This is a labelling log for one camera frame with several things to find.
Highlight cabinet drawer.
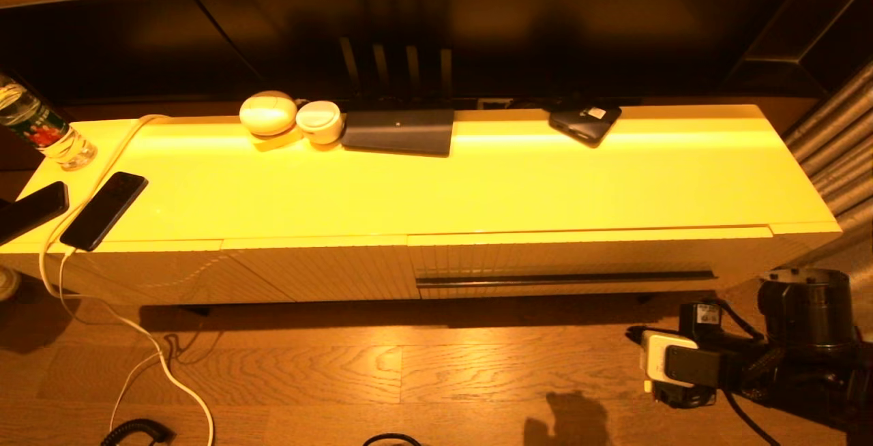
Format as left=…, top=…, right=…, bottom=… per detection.
left=408, top=226, right=773, bottom=300

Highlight dark wooden shelf unit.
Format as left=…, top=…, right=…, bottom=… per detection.
left=723, top=0, right=873, bottom=95

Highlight thin white cable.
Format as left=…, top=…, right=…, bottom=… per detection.
left=57, top=247, right=168, bottom=433

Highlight dark grey flat box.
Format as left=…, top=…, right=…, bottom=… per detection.
left=341, top=108, right=456, bottom=156

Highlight grey curtain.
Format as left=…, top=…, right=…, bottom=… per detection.
left=769, top=57, right=873, bottom=338

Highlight cream ribbed cabinet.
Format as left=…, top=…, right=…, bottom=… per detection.
left=0, top=102, right=843, bottom=310

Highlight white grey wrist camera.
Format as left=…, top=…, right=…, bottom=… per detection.
left=640, top=332, right=724, bottom=389

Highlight white round lidded jar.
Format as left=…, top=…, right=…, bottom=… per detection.
left=295, top=100, right=344, bottom=145

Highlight water bottle with green label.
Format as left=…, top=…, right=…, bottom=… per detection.
left=0, top=72, right=98, bottom=171

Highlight small black flat device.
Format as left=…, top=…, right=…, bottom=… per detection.
left=549, top=105, right=623, bottom=149

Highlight black smartphone on charger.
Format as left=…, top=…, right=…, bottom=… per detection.
left=59, top=171, right=149, bottom=253

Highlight white charging cable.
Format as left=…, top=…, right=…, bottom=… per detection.
left=37, top=113, right=216, bottom=446

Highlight black coiled floor cable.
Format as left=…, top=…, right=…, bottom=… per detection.
left=100, top=419, right=171, bottom=446

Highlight black flat television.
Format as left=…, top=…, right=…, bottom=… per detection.
left=0, top=0, right=805, bottom=110

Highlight white egg-shaped device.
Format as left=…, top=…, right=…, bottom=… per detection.
left=238, top=89, right=298, bottom=136

